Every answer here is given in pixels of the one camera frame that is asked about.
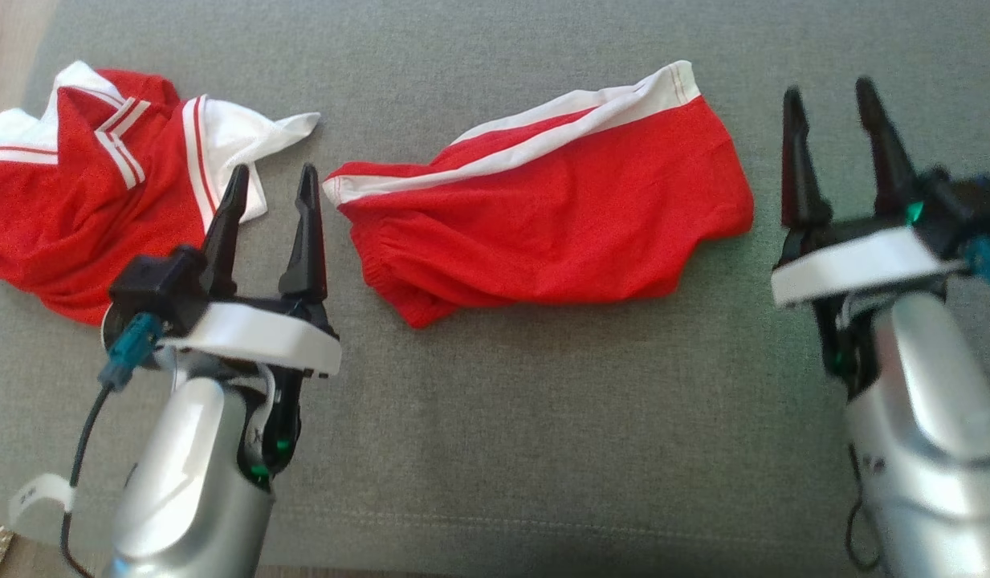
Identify large grey sofa seat cushion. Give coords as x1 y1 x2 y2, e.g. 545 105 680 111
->
0 0 990 578

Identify red basketball jersey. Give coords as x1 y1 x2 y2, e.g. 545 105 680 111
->
0 60 323 326

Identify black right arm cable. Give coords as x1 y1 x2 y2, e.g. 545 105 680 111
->
845 446 882 572

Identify white cable label tag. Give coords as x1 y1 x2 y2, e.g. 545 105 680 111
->
9 474 76 540

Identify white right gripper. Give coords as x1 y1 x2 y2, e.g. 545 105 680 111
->
772 76 965 394

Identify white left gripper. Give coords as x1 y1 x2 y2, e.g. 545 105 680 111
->
159 165 343 486

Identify red shorts with white stripe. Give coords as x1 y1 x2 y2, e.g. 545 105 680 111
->
324 60 755 330

